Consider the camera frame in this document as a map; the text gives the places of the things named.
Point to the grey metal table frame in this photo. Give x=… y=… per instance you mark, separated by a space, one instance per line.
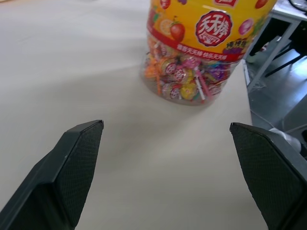
x=275 y=40

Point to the clear lollipop tub yellow label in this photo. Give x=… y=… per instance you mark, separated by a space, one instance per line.
x=199 y=48

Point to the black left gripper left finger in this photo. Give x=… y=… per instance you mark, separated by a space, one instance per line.
x=64 y=172

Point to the black chair base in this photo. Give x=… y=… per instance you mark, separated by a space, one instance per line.
x=286 y=55

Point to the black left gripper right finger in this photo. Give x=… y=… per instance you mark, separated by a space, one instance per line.
x=268 y=172

